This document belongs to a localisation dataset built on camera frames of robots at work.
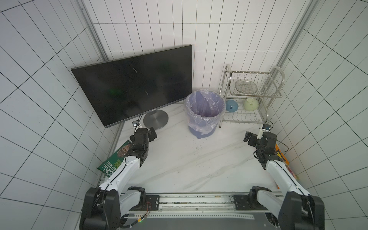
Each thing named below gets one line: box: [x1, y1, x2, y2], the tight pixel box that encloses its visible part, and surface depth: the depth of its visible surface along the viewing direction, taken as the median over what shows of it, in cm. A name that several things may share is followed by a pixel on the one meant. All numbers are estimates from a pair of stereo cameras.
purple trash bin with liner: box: [184, 89, 226, 140], surface depth 90 cm
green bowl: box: [243, 97, 259, 112], surface depth 109 cm
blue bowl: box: [225, 99, 239, 113], surface depth 111 cm
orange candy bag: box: [274, 143, 299, 181], surface depth 89 cm
